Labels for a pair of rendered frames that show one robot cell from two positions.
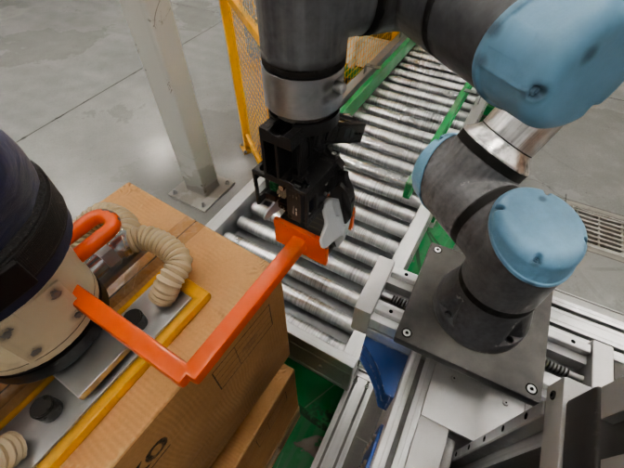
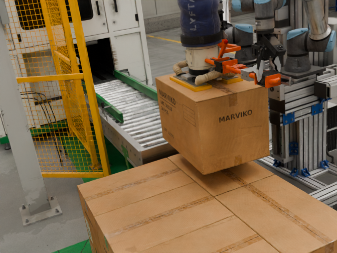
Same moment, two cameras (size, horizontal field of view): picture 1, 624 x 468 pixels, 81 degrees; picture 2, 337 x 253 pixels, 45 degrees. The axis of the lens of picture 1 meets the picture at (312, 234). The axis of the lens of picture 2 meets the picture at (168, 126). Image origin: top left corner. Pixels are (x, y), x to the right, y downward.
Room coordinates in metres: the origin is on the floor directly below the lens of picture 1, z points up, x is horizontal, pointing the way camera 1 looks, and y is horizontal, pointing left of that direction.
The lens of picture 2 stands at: (-0.95, 2.27, 1.68)
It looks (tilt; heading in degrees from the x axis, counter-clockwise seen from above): 21 degrees down; 308
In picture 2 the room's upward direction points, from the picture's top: 8 degrees counter-clockwise
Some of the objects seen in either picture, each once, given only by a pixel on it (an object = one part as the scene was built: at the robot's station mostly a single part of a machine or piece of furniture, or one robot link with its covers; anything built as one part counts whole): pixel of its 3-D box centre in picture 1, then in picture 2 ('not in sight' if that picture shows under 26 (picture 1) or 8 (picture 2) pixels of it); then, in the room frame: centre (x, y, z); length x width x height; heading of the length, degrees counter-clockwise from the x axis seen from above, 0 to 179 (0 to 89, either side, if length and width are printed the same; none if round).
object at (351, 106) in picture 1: (372, 73); (92, 97); (1.98, -0.34, 0.60); 1.60 x 0.10 x 0.09; 150
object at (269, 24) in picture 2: not in sight; (264, 24); (-0.27, 0.68, 1.42); 0.08 x 0.08 x 0.05
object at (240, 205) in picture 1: (333, 118); (98, 118); (1.71, -0.12, 0.50); 2.31 x 0.05 x 0.19; 150
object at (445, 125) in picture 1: (469, 99); (142, 85); (1.72, -0.81, 0.60); 1.60 x 0.10 x 0.09; 150
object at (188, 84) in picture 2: not in sight; (189, 79); (0.28, 0.46, 1.10); 0.34 x 0.10 x 0.05; 148
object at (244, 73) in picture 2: not in sight; (250, 74); (-0.17, 0.62, 1.19); 0.07 x 0.07 x 0.04; 58
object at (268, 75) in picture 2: not in sight; (267, 79); (-0.28, 0.70, 1.20); 0.08 x 0.07 x 0.05; 148
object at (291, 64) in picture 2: not in sight; (297, 60); (-0.15, -0.06, 1.09); 0.15 x 0.15 x 0.10
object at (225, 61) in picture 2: not in sight; (225, 65); (0.02, 0.51, 1.20); 0.10 x 0.08 x 0.06; 58
